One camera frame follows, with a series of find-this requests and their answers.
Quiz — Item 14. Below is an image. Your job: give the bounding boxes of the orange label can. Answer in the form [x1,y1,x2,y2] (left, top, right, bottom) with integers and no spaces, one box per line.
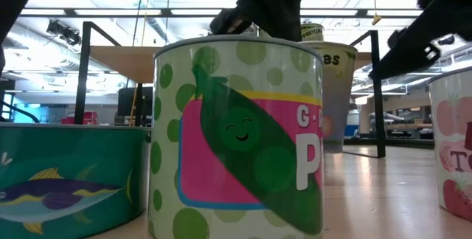
[300,23,325,43]

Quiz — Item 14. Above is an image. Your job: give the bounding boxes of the teal tuna fish can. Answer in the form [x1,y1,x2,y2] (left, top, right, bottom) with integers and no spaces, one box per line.
[0,122,151,239]

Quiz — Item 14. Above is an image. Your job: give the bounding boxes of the white pink tomato can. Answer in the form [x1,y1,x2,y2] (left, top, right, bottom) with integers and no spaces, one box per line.
[427,66,472,222]

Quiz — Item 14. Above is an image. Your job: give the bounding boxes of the blue storage bin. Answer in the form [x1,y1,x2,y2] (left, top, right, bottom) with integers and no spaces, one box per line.
[344,123,361,137]

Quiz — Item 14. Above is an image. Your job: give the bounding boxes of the green peas can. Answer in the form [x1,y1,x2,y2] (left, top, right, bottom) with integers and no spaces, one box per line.
[147,35,325,239]

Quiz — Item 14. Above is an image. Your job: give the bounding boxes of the black ceiling track lights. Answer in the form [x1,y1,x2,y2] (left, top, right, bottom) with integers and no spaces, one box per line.
[46,19,82,46]

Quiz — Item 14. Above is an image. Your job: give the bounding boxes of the red box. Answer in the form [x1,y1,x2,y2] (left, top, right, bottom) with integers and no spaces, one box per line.
[60,111,99,125]

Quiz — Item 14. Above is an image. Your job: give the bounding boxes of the black curved railing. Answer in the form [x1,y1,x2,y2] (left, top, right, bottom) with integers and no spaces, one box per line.
[0,100,41,124]

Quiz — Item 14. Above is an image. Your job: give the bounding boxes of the black table edge frame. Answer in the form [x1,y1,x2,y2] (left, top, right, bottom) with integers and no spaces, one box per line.
[342,137,435,150]

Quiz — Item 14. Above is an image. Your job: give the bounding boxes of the black overhead cable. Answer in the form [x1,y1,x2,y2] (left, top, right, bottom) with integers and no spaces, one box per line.
[131,0,148,47]

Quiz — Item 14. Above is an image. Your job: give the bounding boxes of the black overhead frame bar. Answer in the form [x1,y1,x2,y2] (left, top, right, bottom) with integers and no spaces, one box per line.
[20,7,423,19]

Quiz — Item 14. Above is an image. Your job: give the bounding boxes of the wooden shelf black metal frame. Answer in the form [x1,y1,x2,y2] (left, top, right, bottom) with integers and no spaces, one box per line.
[74,21,386,159]

